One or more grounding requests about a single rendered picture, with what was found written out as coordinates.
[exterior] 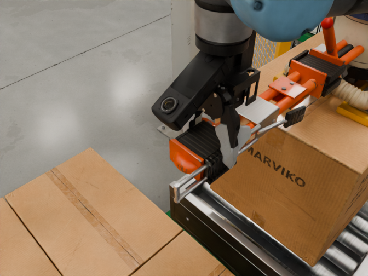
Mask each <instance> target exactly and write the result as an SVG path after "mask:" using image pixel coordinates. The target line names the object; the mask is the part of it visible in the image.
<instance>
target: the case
mask: <svg viewBox="0 0 368 276"><path fill-rule="evenodd" d="M321 44H325V41H324V35H323V31H321V32H319V33H317V34H316V35H314V36H313V37H311V38H309V39H307V40H306V41H304V42H302V43H301V44H299V45H297V46H295V47H294V48H292V49H290V50H289V51H287V52H285V53H284V54H282V55H281V56H279V57H277V58H275V59H274V60H272V61H270V62H269V63H267V64H265V65H264V66H262V67H260V68H259V69H258V70H259V71H261V73H260V80H259V84H258V90H257V96H259V95H260V94H262V93H263V92H264V91H266V90H267V89H269V88H270V87H268V85H269V84H271V83H272V82H273V78H274V76H275V75H277V74H278V73H280V72H281V71H283V70H284V68H285V65H286V64H287V63H288V62H289V61H290V59H292V58H293V57H295V56H296V55H298V54H300V53H301V52H303V51H305V50H306V49H307V50H309V52H310V49H311V48H316V47H318V46H319V45H321ZM321 95H322V93H321ZM303 98H304V101H302V102H301V103H300V104H298V105H297V106H296V107H294V108H293V109H292V110H294V109H296V108H298V107H301V106H303V105H305V106H306V111H305V115H304V117H303V120H302V121H301V122H298V123H296V124H294V125H292V126H290V127H288V128H284V127H283V124H282V125H280V126H278V127H275V128H273V129H271V130H270V131H268V132H267V133H265V134H264V135H263V136H262V137H260V138H259V139H258V141H257V142H256V143H254V144H253V145H252V146H251V147H249V148H248V149H247V150H245V151H244V152H243V153H242V154H240V155H239V156H237V164H236V165H235V166H234V167H233V168H231V169H229V170H228V171H227V172H226V173H224V174H223V175H222V176H221V177H219V178H218V179H217V180H216V181H214V182H213V183H212V184H211V185H210V189H211V190H213V191H214V192H215V193H217V194H218V195H219V196H220V197H222V198H223V199H224V200H226V201H227V202H228V203H230V204H231V205H232V206H233V207H235V208H236V209H237V210H239V211H240V212H241V213H242V214H244V215H245V216H246V217H248V218H249V219H250V220H252V221H253V222H254V223H256V224H257V225H258V226H260V227H261V228H262V229H263V230H265V231H266V232H267V233H268V234H270V235H271V236H272V237H273V238H275V239H276V240H277V241H279V242H280V243H282V244H283V245H284V246H285V247H287V248H288V249H289V250H291V251H292V252H293V253H294V254H296V255H297V256H298V257H300V258H301V259H302V260H304V261H305V262H306V263H308V264H309V265H310V266H311V267H314V266H315V265H316V263H317V262H318V261H319V260H320V259H321V257H322V256H323V254H324V253H325V252H326V251H327V250H328V248H329V247H330V246H331V245H332V243H333V242H334V241H335V240H336V239H337V237H338V236H339V235H340V234H341V232H342V231H343V230H344V229H345V228H346V226H347V225H348V224H349V223H350V221H351V220H352V219H353V217H354V216H355V215H356V214H357V213H358V211H359V210H360V209H361V208H362V206H363V205H364V204H365V203H366V201H367V200H368V127H366V126H364V125H362V124H360V123H358V122H356V121H353V120H351V119H349V118H347V117H345V116H343V115H341V114H339V113H337V112H336V110H337V108H338V106H339V105H340V104H341V103H343V102H344V101H342V99H339V97H336V96H335V95H333V94H332V93H330V94H329V95H326V96H325V97H322V96H320V98H318V99H317V98H316V97H314V96H311V95H309V94H307V95H306V96H305V97H303ZM289 111H291V110H290V109H287V110H286V111H285V112H283V113H282V114H280V115H279V116H278V119H277V122H278V121H280V120H283V119H285V116H286V113H287V112H289Z"/></svg>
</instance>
